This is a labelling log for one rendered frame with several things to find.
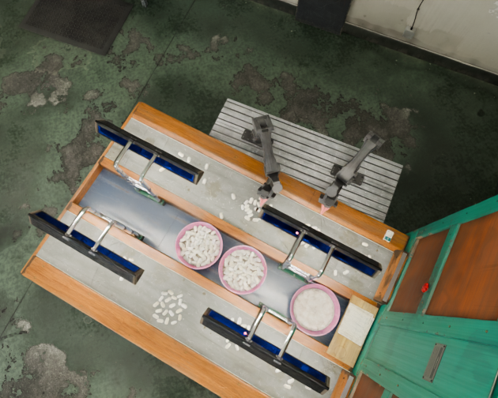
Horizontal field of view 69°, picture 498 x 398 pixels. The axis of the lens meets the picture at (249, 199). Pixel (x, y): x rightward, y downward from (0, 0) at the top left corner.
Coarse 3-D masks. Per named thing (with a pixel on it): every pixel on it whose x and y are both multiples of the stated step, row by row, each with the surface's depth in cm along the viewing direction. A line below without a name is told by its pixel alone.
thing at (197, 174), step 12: (96, 120) 187; (96, 132) 191; (108, 132) 187; (120, 132) 185; (120, 144) 188; (144, 144) 184; (144, 156) 186; (168, 156) 182; (168, 168) 184; (180, 168) 180; (192, 168) 181; (192, 180) 182
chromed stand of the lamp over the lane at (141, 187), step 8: (128, 144) 182; (120, 152) 182; (160, 152) 182; (120, 160) 180; (152, 160) 179; (128, 176) 194; (144, 176) 178; (136, 184) 205; (144, 184) 182; (144, 192) 218; (152, 192) 196; (160, 200) 214
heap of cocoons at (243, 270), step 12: (240, 252) 205; (252, 252) 204; (228, 264) 205; (240, 264) 203; (252, 264) 204; (228, 276) 202; (240, 276) 201; (252, 276) 201; (240, 288) 200; (252, 288) 201
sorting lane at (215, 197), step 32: (128, 128) 226; (128, 160) 220; (192, 160) 220; (192, 192) 215; (224, 192) 214; (256, 192) 214; (256, 224) 209; (320, 224) 208; (320, 256) 204; (384, 256) 203; (352, 288) 199
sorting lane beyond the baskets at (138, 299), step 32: (64, 256) 205; (128, 256) 205; (96, 288) 200; (128, 288) 200; (160, 288) 200; (192, 288) 200; (192, 320) 195; (224, 352) 191; (288, 352) 191; (256, 384) 187; (288, 384) 187
